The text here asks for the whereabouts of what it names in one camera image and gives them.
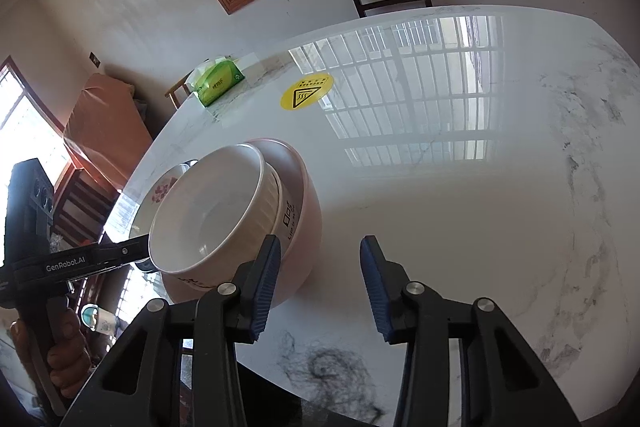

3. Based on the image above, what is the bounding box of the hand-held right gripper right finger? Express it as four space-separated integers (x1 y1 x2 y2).
360 235 583 427

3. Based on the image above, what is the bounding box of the small side window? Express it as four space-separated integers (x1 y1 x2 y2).
0 56 73 208

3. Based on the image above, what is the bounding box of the orange striped white bowl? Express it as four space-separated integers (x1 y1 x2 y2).
149 144 283 293

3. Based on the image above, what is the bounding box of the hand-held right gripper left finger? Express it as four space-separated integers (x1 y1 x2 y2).
60 234 282 427

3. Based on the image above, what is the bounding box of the orange covered furniture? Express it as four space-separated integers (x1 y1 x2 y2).
64 73 153 190

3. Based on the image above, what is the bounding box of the person's left hand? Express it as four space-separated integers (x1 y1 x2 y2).
10 307 93 400

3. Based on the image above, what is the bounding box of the pink bowl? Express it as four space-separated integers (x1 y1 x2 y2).
165 137 323 310

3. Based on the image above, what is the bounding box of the white floral plate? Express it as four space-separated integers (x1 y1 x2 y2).
131 161 193 242

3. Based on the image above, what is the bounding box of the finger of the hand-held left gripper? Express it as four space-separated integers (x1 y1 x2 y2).
92 232 151 275

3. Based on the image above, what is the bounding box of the green tissue pack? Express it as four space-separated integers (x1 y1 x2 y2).
192 55 245 108

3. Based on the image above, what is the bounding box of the reddish wooden side chair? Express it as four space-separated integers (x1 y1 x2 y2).
50 167 123 248

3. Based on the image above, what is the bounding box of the yellow round sticker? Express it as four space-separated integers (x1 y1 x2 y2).
280 73 335 112

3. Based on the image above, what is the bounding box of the white cartoon print bowl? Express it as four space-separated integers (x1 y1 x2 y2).
262 162 307 244

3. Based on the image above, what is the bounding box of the light wooden chair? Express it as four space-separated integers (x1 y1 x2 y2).
165 74 200 110

